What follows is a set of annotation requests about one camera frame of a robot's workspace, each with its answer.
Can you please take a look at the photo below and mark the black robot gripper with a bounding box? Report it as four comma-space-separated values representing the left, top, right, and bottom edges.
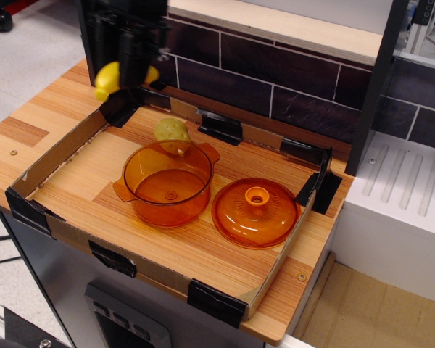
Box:
80, 1, 170, 89

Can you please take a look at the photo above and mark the yellow plastic banana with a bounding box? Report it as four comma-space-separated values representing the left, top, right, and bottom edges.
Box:
94, 61, 160, 102

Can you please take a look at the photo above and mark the orange transparent plastic pot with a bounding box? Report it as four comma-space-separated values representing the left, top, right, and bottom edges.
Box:
113, 140, 220, 227

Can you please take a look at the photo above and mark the orange transparent pot lid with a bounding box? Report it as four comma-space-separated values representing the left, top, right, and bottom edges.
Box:
212, 178, 302, 249

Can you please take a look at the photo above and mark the cardboard fence with black tape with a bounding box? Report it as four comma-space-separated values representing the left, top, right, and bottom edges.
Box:
6, 90, 352, 327

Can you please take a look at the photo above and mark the yellow plastic cheese piece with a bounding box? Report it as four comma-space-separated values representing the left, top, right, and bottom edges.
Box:
154, 118, 192, 155

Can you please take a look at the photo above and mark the black caster wheel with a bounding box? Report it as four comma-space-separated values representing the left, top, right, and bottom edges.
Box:
0, 9, 13, 33

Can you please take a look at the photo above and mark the grey toy oven front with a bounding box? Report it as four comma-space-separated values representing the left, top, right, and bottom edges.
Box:
84, 284, 172, 348

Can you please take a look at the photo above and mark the white ribbed sink drainboard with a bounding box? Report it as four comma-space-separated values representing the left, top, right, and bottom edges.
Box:
331, 132, 435, 301

